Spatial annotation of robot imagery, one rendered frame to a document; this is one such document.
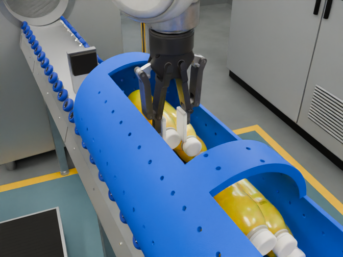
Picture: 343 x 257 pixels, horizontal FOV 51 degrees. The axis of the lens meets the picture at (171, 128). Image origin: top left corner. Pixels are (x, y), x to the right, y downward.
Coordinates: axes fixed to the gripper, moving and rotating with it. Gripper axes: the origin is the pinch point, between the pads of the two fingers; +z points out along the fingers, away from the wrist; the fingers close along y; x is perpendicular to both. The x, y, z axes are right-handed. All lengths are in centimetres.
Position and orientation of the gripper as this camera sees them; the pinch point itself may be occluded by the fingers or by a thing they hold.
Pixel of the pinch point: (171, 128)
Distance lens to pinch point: 70.0
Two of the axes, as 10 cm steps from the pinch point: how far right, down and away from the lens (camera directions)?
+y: -8.9, 2.6, -3.8
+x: 4.6, 5.0, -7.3
